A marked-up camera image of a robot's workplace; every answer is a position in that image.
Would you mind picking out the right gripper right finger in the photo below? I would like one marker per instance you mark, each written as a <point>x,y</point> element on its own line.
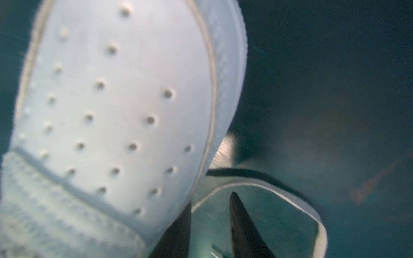
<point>245,239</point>

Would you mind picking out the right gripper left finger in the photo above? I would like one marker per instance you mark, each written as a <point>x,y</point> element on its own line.
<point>175,241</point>

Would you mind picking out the white sneaker shoe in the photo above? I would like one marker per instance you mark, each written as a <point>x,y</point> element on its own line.
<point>121,107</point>

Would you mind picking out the green table mat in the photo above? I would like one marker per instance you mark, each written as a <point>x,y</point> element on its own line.
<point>325,112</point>

